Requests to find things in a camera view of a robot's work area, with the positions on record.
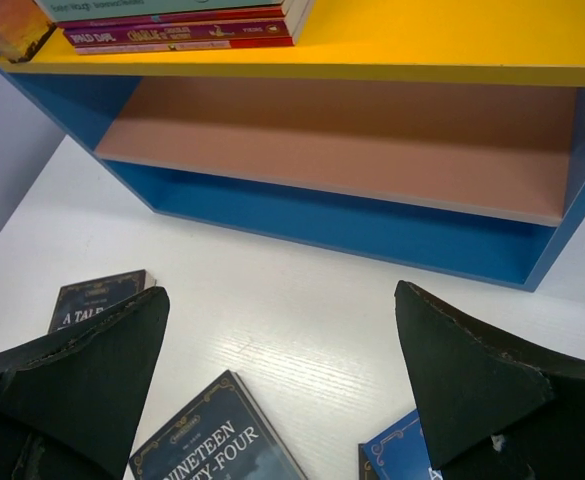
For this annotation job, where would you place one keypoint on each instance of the Nineteen Eighty-Four dark book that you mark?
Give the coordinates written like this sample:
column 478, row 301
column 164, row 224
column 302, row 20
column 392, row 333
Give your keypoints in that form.
column 221, row 434

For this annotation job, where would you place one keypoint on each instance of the blue yellow wooden bookshelf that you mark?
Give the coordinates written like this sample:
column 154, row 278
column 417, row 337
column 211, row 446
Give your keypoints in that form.
column 443, row 135

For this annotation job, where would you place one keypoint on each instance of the Jane Eyre blue book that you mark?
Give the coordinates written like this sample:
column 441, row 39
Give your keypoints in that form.
column 24, row 29

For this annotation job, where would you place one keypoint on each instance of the Animal Farm blue book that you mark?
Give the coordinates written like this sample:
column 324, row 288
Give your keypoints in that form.
column 398, row 452

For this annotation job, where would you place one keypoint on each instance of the teal book in stack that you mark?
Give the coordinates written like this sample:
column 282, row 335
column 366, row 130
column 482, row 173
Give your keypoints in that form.
column 67, row 10

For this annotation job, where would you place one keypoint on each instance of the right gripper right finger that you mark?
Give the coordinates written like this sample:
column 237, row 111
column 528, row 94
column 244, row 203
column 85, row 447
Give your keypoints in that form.
column 492, row 405

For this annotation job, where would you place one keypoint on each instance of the A Tale of Two Cities book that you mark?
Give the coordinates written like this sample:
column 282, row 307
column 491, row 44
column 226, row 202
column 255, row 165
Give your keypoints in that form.
column 80, row 301

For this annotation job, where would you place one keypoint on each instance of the purple Roald Dahl book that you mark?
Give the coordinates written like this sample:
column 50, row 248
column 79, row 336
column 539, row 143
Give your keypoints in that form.
column 177, row 32

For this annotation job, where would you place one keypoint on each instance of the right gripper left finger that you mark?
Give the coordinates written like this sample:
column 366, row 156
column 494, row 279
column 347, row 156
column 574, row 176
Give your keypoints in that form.
column 71, row 401

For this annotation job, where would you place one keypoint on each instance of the red pink bottom book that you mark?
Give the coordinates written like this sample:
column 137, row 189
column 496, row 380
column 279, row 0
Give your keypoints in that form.
column 185, row 46

